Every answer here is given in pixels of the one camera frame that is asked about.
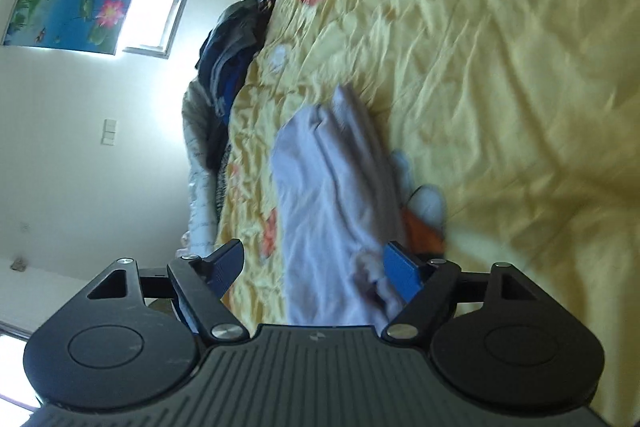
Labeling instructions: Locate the light purple long-sleeve top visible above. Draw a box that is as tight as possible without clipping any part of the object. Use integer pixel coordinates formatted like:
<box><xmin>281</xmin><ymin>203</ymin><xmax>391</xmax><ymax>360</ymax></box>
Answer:
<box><xmin>271</xmin><ymin>84</ymin><xmax>408</xmax><ymax>328</ymax></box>

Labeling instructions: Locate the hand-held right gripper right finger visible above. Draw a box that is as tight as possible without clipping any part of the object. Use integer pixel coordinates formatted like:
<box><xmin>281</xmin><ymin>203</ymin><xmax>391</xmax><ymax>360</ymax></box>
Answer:
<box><xmin>381</xmin><ymin>241</ymin><xmax>551</xmax><ymax>341</ymax></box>

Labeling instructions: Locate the pile of dark clothes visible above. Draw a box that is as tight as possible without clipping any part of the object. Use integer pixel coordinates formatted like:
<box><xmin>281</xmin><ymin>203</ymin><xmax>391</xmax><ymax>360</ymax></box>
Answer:
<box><xmin>194</xmin><ymin>0</ymin><xmax>282</xmax><ymax>120</ymax></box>

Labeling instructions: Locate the grey printed quilt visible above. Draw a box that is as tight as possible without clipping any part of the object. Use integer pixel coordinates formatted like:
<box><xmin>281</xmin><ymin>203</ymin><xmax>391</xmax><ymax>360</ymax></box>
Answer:
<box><xmin>174</xmin><ymin>77</ymin><xmax>236</xmax><ymax>260</ymax></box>

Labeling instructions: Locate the yellow floral bedsheet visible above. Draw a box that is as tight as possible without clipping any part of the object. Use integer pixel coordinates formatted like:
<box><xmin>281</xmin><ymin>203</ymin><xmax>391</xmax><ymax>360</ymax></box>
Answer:
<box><xmin>215</xmin><ymin>0</ymin><xmax>640</xmax><ymax>413</ymax></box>

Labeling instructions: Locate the black white striped cloth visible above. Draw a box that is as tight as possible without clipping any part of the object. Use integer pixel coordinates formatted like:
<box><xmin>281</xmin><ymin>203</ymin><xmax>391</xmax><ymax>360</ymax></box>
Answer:
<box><xmin>212</xmin><ymin>142</ymin><xmax>238</xmax><ymax>220</ymax></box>

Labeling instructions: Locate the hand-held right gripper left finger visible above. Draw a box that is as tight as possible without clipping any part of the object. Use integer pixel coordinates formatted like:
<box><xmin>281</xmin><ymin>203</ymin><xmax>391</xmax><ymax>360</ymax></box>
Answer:
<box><xmin>86</xmin><ymin>239</ymin><xmax>250</xmax><ymax>343</ymax></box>

